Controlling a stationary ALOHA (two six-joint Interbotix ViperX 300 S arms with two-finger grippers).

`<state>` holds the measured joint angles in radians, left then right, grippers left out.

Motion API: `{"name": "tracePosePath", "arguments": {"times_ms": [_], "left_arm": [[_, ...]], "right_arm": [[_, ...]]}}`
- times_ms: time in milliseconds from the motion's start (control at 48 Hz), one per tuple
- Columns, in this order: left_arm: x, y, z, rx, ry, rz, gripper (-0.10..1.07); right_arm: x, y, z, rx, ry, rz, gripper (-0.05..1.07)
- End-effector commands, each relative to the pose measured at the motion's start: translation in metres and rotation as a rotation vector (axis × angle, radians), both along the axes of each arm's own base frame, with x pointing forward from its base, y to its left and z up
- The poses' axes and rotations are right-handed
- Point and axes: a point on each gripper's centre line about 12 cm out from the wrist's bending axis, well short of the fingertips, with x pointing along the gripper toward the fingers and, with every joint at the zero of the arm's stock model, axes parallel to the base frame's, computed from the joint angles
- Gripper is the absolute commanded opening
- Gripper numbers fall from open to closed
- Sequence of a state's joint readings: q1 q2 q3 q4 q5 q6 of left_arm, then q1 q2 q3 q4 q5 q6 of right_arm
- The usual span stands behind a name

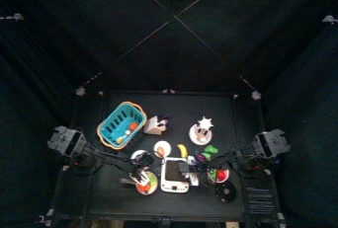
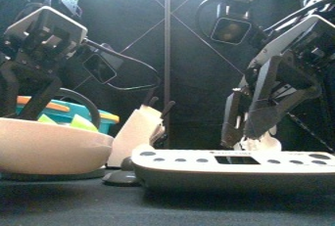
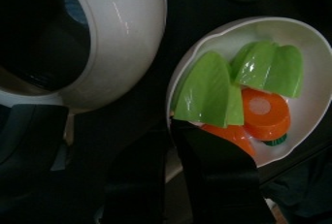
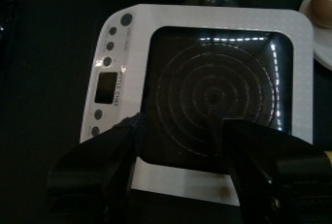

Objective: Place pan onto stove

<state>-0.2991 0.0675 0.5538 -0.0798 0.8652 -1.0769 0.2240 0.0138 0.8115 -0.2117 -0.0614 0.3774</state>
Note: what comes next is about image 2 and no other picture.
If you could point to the dark grey toy pan lid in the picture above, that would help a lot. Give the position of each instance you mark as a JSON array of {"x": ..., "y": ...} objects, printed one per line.
[{"x": 122, "y": 176}]

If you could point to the small green toy piece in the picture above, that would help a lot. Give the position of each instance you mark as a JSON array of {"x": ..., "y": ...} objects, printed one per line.
[{"x": 46, "y": 119}]

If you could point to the large green toy piece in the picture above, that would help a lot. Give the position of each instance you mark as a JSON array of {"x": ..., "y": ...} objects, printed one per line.
[{"x": 83, "y": 124}]

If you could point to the white digital kitchen scale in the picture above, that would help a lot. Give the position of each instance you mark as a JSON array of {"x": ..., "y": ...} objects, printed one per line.
[{"x": 235, "y": 168}]

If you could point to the pink toy bowl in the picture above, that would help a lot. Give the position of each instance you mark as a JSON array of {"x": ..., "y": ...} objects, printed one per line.
[{"x": 53, "y": 148}]

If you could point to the teal box with orange lid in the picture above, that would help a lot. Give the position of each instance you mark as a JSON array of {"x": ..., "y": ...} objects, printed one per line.
[{"x": 105, "y": 120}]

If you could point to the white toy knife block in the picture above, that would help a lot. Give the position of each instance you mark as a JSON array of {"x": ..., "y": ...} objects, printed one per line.
[{"x": 136, "y": 132}]

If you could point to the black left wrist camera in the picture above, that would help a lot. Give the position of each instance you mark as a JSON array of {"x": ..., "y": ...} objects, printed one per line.
[{"x": 101, "y": 67}]

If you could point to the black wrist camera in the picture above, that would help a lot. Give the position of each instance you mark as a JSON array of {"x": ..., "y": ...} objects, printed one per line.
[
  {"x": 101, "y": 67},
  {"x": 231, "y": 29}
]

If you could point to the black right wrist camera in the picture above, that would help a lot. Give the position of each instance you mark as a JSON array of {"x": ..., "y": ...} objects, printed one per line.
[{"x": 231, "y": 29}]

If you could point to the vertical metal frame pole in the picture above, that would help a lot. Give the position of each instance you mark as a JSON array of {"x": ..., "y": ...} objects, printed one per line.
[{"x": 168, "y": 57}]

